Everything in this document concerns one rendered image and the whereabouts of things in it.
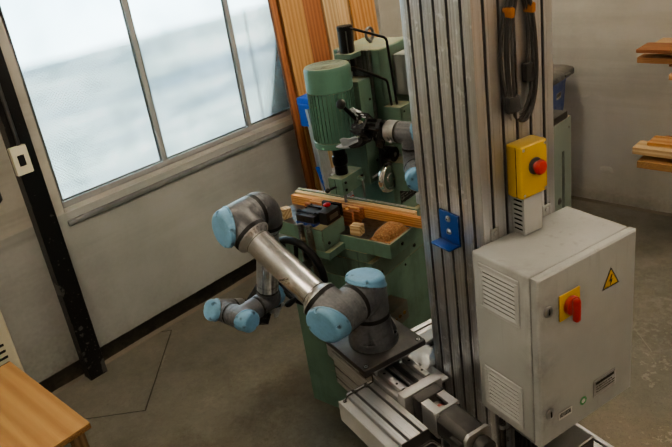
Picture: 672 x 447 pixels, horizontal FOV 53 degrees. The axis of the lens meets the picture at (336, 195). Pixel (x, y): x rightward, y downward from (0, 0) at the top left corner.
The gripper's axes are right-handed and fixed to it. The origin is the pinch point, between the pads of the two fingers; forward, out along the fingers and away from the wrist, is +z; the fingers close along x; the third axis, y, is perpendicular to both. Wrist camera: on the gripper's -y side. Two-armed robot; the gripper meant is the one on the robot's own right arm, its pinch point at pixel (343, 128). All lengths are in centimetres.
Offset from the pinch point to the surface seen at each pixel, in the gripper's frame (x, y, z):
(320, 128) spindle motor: -0.3, -2.5, 12.6
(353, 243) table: 34.6, -26.1, -2.2
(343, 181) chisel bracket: 12.6, -21.7, 8.8
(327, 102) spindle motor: -8.1, 3.8, 8.2
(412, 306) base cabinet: 46, -70, -10
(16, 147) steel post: 38, 33, 143
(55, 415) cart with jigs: 128, 17, 64
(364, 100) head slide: -17.9, -12.3, 5.3
